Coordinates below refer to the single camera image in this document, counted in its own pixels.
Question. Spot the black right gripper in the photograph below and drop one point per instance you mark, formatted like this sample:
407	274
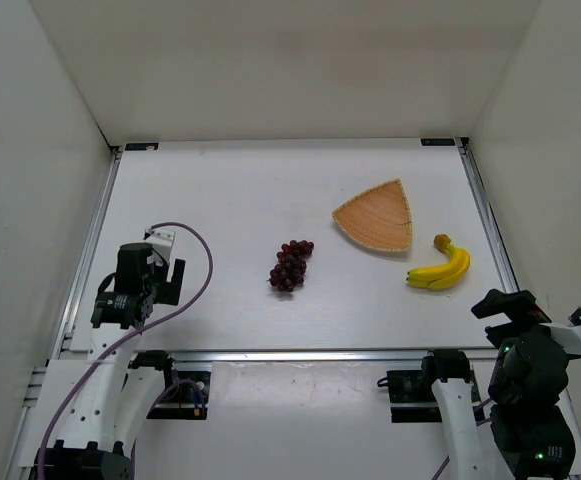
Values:
506	307

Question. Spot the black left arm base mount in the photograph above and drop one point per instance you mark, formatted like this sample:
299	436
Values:
186	392

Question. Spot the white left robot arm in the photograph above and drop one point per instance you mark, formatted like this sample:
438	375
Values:
93	431

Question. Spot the front aluminium frame rail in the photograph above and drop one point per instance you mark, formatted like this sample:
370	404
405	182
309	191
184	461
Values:
299	356

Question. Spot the black right corner bracket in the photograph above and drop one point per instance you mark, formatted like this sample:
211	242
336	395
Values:
437	142

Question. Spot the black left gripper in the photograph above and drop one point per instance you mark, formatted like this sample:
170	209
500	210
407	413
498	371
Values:
175	280

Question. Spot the left aluminium frame rail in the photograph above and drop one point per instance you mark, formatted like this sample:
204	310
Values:
25	447

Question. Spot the black left corner bracket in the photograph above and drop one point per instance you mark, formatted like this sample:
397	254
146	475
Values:
141	146

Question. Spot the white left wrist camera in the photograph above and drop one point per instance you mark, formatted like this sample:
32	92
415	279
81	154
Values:
162	240

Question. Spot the yellow fake banana bunch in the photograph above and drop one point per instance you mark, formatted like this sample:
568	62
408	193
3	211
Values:
444	276

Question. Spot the dark red fake grapes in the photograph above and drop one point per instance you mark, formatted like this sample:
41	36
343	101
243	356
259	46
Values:
289	272

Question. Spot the black corner bracket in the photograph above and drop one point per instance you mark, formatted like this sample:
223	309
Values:
141	146
437	142

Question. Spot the woven triangular fruit basket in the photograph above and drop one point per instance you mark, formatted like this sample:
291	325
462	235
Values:
378	219

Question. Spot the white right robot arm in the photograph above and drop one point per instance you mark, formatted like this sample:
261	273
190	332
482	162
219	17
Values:
535	441

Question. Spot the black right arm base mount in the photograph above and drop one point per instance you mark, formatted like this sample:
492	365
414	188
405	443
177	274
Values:
410	391

